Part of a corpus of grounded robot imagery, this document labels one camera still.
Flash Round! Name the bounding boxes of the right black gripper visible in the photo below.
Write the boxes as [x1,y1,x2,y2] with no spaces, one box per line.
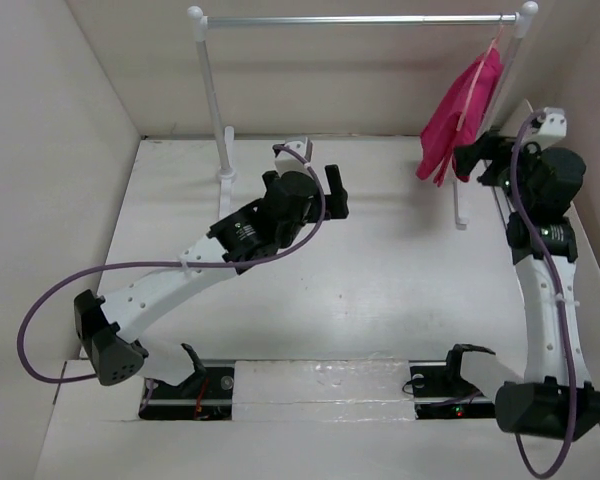
[453,129,551,211]

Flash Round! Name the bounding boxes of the pink trousers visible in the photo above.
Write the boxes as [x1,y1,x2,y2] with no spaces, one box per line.
[416,44,503,187]

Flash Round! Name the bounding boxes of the pink plastic hanger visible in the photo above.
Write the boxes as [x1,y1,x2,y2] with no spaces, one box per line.
[454,27,506,131]

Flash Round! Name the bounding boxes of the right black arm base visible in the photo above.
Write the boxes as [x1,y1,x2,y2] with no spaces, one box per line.
[402,343,495,420]

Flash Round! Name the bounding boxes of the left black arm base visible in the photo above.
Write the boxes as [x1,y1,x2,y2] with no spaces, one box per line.
[138,344,236,421]

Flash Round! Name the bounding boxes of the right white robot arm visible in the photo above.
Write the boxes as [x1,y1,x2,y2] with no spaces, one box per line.
[442,108,600,441]

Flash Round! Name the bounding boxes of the white clothes rack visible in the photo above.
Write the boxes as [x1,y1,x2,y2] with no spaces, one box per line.
[187,1,539,218]

